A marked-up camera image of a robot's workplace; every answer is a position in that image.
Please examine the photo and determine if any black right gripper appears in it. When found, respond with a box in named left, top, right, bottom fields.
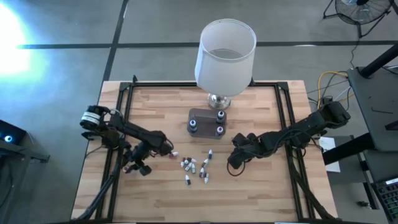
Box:
left=228, top=133, right=271, bottom=170

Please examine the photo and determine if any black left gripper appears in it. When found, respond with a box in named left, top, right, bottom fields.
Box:
left=127, top=142, right=153, bottom=177

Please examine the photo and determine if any grey translucent plastic bin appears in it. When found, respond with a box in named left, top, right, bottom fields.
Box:
left=186, top=107, right=228, bottom=140

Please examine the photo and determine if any white paper sheet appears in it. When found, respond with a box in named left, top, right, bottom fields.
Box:
left=318, top=136, right=341, bottom=174

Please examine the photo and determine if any silver lamp white shade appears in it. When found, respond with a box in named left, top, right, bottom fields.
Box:
left=194, top=18, right=257, bottom=110

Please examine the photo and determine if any black slanted support beam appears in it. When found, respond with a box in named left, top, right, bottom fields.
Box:
left=321, top=133, right=376, bottom=166
left=359, top=42, right=398, bottom=79

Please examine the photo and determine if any black box blue light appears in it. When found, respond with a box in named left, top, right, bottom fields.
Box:
left=0, top=119, right=28, bottom=147

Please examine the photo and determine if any dark grey desk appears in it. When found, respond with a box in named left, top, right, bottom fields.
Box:
left=346, top=66, right=398, bottom=153

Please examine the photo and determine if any black backlit keyboard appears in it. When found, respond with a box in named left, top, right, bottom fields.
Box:
left=371, top=176, right=398, bottom=223

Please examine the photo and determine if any black floor fan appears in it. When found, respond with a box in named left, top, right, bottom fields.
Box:
left=322, top=0, right=395, bottom=39

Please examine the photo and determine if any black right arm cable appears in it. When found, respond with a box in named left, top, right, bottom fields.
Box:
left=226, top=160, right=247, bottom=177

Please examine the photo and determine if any black aluminium table frame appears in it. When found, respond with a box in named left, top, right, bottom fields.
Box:
left=70, top=74, right=340, bottom=223

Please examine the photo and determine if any yellow cable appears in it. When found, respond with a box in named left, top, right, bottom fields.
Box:
left=316, top=70, right=349, bottom=109

